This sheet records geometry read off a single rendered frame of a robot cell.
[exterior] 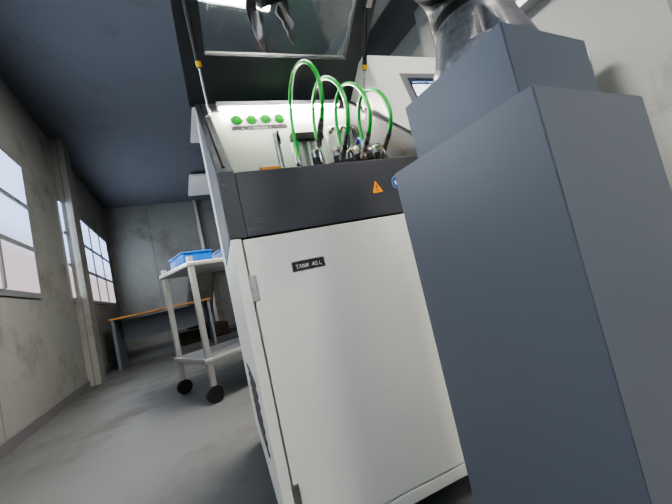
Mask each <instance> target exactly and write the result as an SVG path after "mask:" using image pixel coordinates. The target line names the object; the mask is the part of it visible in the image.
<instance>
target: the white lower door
mask: <svg viewBox="0 0 672 504"><path fill-rule="evenodd" d="M243 247H244V252H245V257H246V262H247V266H248V271H249V277H248V278H249V283H250V288H251V292H252V297H253V302H255V305H256V310H257V315H258V320H259V325H260V330H261V335H262V340H263V345H264V349H265V354H266V359H267V364H268V369H269V374H270V379H271V384H272V388H273V393H274V398H275V403H276V408H277V413H278V418H279V423H280V427H281V432H282V437H283V442H284V447H285V452H286V457H287V462H288V466H289V471H290V476H291V481H292V486H291V488H292V493H293V498H294V503H295V504H385V503H387V502H388V501H390V500H392V499H394V498H396V497H398V496H400V495H402V494H404V493H406V492H408V491H410V490H411V489H413V488H415V487H417V486H419V485H421V484H423V483H425V482H427V481H429V480H431V479H432V478H434V477H436V476H438V475H440V474H442V473H444V472H446V471H448V470H450V469H452V468H454V467H455V466H457V465H459V464H461V463H463V462H465V461H464V457H463V453H462V449H461V445H460V441H459V437H458V433H457V429H456V425H455V421H454V416H453V412H452V408H451V404H450V400H449V396H448V392H447V388H446V384H445V380H444V376H443V371H442V367H441V363H440V359H439V355H438V351H437V347H436V343H435V339H434V335H433V331H432V327H431V322H430V318H429V314H428V310H427V306H426V302H425V298H424V294H423V290H422V286H421V282H420V277H419V273H418V269H417V265H416V261H415V257H414V253H413V249H412V245H411V241H410V237H409V232H408V228H407V224H406V220H405V216H404V214H398V215H392V216H386V217H380V218H374V219H368V220H362V221H356V222H350V223H344V224H338V225H331V226H325V227H319V228H313V229H307V230H301V231H295V232H289V233H283V234H277V235H271V236H265V237H259V238H253V239H247V240H243Z"/></svg>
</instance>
